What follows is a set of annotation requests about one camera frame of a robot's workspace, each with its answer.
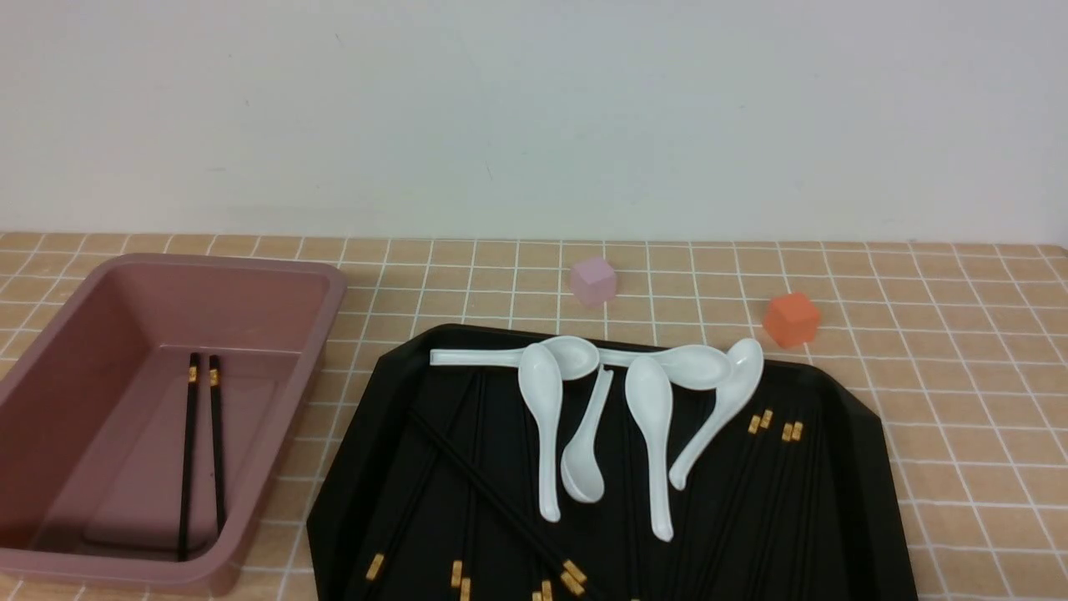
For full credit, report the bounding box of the white spoon far right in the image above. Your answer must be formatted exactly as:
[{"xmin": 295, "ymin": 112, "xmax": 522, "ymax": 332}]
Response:
[{"xmin": 668, "ymin": 338, "xmax": 764, "ymax": 490}]

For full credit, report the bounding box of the orange cube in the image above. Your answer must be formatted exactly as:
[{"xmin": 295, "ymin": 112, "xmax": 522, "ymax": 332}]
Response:
[{"xmin": 763, "ymin": 290, "xmax": 823, "ymax": 349}]

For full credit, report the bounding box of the black chopstick in bin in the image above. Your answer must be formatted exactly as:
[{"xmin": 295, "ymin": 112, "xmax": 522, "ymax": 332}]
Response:
[
  {"xmin": 177, "ymin": 351, "xmax": 201, "ymax": 562},
  {"xmin": 209, "ymin": 355, "xmax": 227, "ymax": 535}
]

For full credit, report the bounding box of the white spoon horizontal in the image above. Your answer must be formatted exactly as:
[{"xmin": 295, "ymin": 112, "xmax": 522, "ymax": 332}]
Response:
[
  {"xmin": 430, "ymin": 336, "xmax": 602, "ymax": 381},
  {"xmin": 598, "ymin": 345, "xmax": 733, "ymax": 391}
]

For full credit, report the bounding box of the black plastic tray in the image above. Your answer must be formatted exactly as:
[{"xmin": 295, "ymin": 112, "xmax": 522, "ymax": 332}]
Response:
[{"xmin": 307, "ymin": 325, "xmax": 918, "ymax": 600}]

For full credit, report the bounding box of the pink plastic bin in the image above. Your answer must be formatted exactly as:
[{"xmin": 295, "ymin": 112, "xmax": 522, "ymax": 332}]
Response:
[{"xmin": 1, "ymin": 254, "xmax": 346, "ymax": 594}]

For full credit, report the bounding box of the black chopstick gold band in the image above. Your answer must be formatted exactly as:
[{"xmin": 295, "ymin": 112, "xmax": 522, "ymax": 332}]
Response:
[
  {"xmin": 701, "ymin": 409, "xmax": 774, "ymax": 601},
  {"xmin": 693, "ymin": 411, "xmax": 764, "ymax": 600},
  {"xmin": 451, "ymin": 371, "xmax": 486, "ymax": 600},
  {"xmin": 517, "ymin": 417, "xmax": 545, "ymax": 601},
  {"xmin": 457, "ymin": 384, "xmax": 486, "ymax": 600},
  {"xmin": 350, "ymin": 389, "xmax": 466, "ymax": 600},
  {"xmin": 747, "ymin": 420, "xmax": 804, "ymax": 600},
  {"xmin": 738, "ymin": 420, "xmax": 796, "ymax": 600},
  {"xmin": 533, "ymin": 515, "xmax": 556, "ymax": 600}
]

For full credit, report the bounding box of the white spoon long centre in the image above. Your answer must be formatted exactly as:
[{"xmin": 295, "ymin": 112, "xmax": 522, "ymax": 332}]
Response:
[{"xmin": 625, "ymin": 355, "xmax": 674, "ymax": 543}]

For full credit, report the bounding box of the white spoon small centre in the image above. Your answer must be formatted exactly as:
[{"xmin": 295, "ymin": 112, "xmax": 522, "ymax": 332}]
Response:
[{"xmin": 561, "ymin": 366, "xmax": 614, "ymax": 503}]

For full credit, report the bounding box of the lilac cube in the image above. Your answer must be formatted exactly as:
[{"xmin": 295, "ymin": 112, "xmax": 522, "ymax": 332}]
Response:
[{"xmin": 569, "ymin": 256, "xmax": 617, "ymax": 307}]

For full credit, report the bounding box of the white spoon long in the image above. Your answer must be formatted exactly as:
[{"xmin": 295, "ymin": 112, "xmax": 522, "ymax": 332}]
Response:
[
  {"xmin": 517, "ymin": 345, "xmax": 563, "ymax": 523},
  {"xmin": 625, "ymin": 355, "xmax": 674, "ymax": 543}
]

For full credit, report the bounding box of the white spoon horizontal right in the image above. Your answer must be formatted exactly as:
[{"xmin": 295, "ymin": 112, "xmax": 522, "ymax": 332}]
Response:
[{"xmin": 598, "ymin": 345, "xmax": 733, "ymax": 391}]

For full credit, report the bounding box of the white spoon horizontal left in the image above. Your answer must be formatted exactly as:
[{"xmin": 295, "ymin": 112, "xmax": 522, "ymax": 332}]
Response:
[{"xmin": 430, "ymin": 336, "xmax": 602, "ymax": 381}]

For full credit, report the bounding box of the white spoon long left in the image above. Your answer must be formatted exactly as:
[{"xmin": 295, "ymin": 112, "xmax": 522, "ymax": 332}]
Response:
[{"xmin": 517, "ymin": 345, "xmax": 563, "ymax": 523}]

